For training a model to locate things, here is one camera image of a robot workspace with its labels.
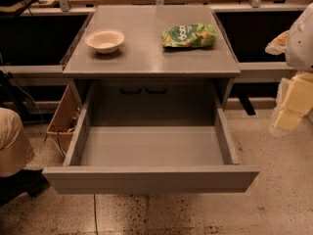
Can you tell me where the white paper bowl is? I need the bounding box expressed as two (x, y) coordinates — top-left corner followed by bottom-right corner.
(85, 29), (125, 54)

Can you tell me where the brown cardboard box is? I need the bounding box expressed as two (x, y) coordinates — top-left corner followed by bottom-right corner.
(46, 85), (80, 157)

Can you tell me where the black shoe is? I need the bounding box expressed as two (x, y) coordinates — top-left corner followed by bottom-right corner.
(0, 169), (49, 207)

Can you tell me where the right black drawer handle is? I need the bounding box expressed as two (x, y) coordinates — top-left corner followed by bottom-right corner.
(146, 85), (167, 94)

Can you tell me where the person's beige trouser leg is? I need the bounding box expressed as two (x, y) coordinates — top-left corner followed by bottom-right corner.
(0, 108), (34, 177)

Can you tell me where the left black drawer handle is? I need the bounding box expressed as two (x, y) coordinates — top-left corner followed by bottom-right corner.
(120, 86), (142, 95)

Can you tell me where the green rice chip bag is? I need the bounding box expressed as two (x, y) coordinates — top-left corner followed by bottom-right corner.
(161, 23), (217, 48)

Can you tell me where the open grey top drawer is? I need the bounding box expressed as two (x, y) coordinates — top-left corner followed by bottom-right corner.
(42, 81), (260, 195)

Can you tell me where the grey cabinet with top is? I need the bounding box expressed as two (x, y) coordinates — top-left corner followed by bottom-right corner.
(64, 6), (240, 126)

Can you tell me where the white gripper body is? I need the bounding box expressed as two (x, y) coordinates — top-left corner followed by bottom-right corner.
(285, 3), (313, 71)

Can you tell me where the black drawer handle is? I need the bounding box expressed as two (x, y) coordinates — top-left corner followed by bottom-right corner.
(146, 85), (167, 94)
(120, 86), (142, 95)

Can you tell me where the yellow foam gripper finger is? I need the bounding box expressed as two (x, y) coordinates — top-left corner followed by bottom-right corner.
(270, 71), (313, 137)
(265, 30), (290, 55)

